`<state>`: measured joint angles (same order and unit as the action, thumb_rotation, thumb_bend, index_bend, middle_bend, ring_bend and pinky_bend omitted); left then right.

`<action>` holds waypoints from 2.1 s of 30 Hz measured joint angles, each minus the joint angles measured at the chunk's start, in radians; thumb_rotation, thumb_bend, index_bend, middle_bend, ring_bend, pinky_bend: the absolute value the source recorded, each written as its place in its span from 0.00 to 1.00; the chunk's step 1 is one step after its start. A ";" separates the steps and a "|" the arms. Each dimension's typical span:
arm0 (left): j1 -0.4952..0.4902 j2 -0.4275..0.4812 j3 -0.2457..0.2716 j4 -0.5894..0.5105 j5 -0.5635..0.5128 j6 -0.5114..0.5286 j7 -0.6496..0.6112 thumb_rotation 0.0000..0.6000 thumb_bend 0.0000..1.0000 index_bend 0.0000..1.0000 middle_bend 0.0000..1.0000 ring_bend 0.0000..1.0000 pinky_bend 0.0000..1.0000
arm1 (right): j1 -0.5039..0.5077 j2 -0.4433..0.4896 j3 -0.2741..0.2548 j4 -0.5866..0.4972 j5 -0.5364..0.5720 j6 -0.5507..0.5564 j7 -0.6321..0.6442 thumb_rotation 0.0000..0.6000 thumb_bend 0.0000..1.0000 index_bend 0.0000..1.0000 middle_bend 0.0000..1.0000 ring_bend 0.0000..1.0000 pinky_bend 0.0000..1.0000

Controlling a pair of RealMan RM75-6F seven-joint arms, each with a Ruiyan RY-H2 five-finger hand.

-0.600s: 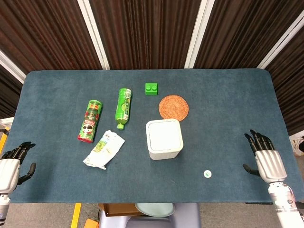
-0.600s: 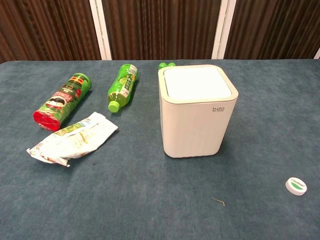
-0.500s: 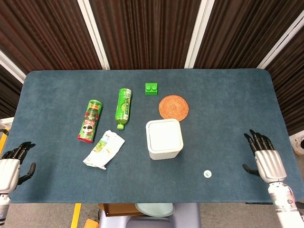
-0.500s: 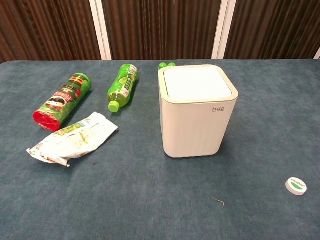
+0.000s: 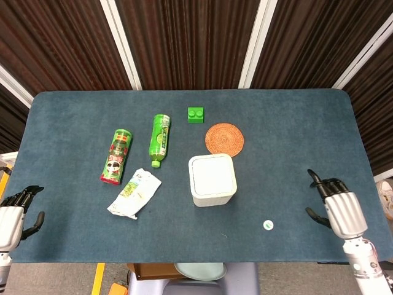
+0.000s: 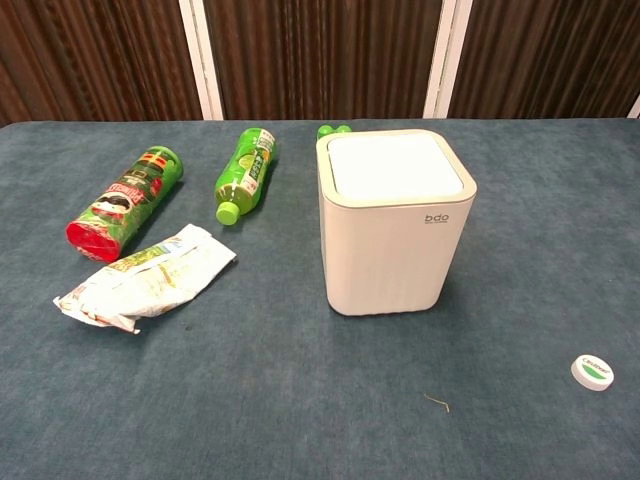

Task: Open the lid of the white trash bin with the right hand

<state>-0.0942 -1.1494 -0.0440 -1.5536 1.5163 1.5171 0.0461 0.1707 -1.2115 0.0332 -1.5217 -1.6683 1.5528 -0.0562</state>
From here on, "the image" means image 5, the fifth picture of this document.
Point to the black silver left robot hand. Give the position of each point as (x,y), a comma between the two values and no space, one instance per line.
(10,218)

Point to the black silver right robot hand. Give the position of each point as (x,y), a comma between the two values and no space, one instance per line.
(345,212)

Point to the small round white cap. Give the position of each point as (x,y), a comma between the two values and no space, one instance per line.
(268,225)

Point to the white square lidded box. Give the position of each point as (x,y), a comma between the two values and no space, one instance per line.
(212,179)

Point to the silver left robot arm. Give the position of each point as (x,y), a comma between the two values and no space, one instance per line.
(3,270)

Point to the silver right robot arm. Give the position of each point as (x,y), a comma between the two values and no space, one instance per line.
(365,267)

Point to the green Pringles can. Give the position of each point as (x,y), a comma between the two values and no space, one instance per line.
(116,158)

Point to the orange woven coaster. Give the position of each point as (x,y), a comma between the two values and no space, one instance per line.
(224,138)

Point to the pale green ceramic plate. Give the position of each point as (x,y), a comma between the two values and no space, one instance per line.
(201,270)

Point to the white sneaker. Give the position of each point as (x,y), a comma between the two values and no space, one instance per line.
(386,199)

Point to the white furniture edge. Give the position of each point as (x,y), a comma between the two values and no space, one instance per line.
(7,157)

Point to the blue felt table mat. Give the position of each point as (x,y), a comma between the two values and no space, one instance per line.
(76,233)

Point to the brown slatted partition panel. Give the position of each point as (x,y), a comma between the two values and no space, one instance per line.
(376,107)
(190,43)
(55,43)
(322,40)
(10,123)

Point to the crumpled white snack bag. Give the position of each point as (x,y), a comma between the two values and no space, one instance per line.
(135,193)

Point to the orange plastic object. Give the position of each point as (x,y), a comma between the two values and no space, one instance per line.
(118,289)

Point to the brown cardboard box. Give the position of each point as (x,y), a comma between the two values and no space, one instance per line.
(153,270)

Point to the green plastic drink bottle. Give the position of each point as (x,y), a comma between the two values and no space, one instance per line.
(159,138)

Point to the green toy building brick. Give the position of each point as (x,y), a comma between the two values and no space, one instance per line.
(195,115)

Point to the white partition post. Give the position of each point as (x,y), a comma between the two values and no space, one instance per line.
(365,52)
(121,43)
(257,43)
(15,87)

